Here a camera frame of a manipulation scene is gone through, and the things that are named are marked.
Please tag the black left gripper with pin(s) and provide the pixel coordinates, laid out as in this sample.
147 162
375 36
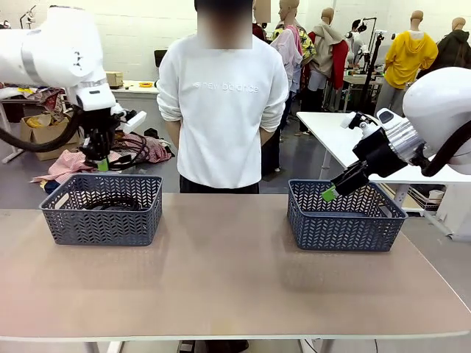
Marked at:
98 123

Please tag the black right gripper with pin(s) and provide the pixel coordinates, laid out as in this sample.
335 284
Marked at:
377 152

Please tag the person's left forearm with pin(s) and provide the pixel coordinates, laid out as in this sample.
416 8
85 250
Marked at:
266 137

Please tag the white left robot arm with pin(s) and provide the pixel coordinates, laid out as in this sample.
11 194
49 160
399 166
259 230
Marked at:
55 48

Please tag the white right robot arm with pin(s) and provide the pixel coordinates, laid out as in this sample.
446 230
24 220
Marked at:
441 99

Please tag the person's right forearm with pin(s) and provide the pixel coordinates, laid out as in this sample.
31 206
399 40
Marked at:
173 132

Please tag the pile of checked clothes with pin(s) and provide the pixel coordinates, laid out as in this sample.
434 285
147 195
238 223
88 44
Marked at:
70 163

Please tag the grey plastic lattice basket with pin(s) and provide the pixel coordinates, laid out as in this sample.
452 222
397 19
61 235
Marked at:
103 228
342 231

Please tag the white work table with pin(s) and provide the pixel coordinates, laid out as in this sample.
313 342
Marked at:
324 128

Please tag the large open cardboard box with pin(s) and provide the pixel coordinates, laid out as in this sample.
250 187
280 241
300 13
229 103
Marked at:
40 134

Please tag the white desk with drawer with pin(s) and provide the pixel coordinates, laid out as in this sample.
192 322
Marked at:
129 93

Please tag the small cardboard box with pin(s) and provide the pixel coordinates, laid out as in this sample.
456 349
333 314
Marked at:
115 79

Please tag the yellow tape roll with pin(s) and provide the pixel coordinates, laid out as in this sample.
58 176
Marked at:
145 85

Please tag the black tripod stand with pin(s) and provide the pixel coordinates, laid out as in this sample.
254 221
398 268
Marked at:
375 55

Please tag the person in white sweatshirt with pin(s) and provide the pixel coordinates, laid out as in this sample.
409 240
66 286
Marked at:
221 128

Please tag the mannequin in beige hoodie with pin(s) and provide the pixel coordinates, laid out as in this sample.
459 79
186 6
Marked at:
325 48

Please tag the mannequin in yellow hoodie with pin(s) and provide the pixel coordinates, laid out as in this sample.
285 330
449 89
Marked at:
410 55

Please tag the mannequin in yellow floral shirt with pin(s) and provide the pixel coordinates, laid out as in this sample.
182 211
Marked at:
307 44

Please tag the mannequin in pink shirt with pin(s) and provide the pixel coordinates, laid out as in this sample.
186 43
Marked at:
290 48

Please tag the mannequin in dark green jacket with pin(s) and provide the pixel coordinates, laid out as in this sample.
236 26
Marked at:
456 48

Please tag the background person with blurred face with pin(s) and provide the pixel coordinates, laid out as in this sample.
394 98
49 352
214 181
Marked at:
260 27

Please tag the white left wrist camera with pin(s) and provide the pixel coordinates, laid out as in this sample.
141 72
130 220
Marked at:
134 121

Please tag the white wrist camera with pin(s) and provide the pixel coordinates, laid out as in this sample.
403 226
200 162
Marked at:
134 121
355 119

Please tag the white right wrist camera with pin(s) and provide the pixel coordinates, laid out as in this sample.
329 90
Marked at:
355 119

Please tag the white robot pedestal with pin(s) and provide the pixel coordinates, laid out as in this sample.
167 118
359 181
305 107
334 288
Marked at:
458 209

